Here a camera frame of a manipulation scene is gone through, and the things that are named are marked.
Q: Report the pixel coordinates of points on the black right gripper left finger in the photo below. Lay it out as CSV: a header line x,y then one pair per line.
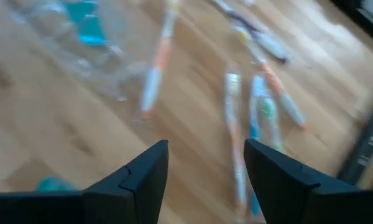
x,y
112,205

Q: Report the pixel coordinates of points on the clear acrylic organizer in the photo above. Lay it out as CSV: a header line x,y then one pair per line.
x,y
49,37

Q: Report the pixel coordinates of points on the purple toothbrush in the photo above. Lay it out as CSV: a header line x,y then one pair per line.
x,y
267,43

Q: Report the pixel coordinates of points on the green toothbrush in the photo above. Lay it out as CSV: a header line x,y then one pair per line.
x,y
270,115

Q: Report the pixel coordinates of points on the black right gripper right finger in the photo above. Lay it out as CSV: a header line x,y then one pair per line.
x,y
298,202

